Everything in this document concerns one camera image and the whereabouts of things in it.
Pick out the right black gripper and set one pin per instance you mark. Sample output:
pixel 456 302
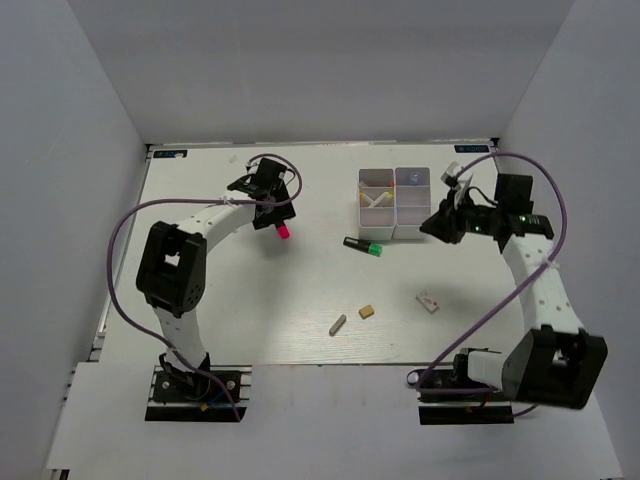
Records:
pixel 445 223

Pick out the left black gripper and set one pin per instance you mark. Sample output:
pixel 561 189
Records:
pixel 284 211

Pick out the pink black highlighter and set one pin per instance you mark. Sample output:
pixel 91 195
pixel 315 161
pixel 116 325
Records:
pixel 283 231

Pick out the clear blue glue bottle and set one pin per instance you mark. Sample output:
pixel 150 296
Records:
pixel 414 178

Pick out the pale yellow white marker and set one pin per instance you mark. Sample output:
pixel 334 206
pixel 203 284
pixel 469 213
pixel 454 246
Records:
pixel 388 200

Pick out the yellow capped white marker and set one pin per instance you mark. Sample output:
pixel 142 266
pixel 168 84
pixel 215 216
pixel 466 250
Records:
pixel 368 201

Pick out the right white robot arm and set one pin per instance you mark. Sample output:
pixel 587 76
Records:
pixel 557 362

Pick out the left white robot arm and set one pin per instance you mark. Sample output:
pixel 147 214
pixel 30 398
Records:
pixel 172 271

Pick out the right white compartment container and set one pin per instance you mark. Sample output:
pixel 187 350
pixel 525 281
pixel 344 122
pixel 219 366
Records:
pixel 412 204

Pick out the white compartment container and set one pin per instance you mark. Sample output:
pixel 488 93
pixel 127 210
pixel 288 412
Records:
pixel 412 204
pixel 376 224

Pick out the green black highlighter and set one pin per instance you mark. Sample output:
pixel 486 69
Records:
pixel 363 246

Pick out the white boxed eraser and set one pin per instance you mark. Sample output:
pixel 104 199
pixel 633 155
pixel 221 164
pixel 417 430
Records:
pixel 428 302

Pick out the left white compartment container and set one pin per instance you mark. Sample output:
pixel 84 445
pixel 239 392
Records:
pixel 376 224

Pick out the right blue table label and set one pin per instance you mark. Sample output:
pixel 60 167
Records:
pixel 471 149

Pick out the blue table label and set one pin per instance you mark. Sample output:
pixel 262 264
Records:
pixel 170 154
pixel 471 149

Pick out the left blue table label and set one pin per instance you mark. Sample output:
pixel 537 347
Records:
pixel 170 154

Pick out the tan eraser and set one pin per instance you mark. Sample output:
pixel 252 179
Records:
pixel 366 311

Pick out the grey eraser stick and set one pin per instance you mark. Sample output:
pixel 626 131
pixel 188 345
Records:
pixel 337 325

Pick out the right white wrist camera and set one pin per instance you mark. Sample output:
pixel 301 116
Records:
pixel 456 177

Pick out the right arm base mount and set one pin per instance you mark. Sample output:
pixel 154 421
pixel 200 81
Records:
pixel 450 397

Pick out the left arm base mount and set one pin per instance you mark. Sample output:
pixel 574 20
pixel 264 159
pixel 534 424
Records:
pixel 177 396

